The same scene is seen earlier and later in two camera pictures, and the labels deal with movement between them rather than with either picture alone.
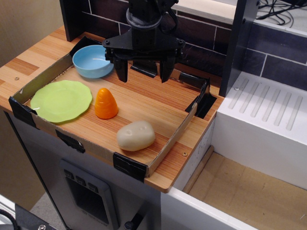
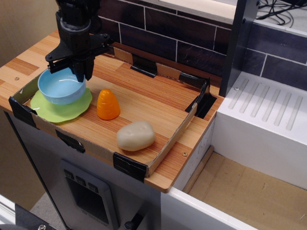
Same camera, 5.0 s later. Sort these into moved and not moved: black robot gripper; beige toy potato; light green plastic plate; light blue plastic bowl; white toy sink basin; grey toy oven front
Moved: black robot gripper; light blue plastic bowl
Not moved: beige toy potato; light green plastic plate; white toy sink basin; grey toy oven front
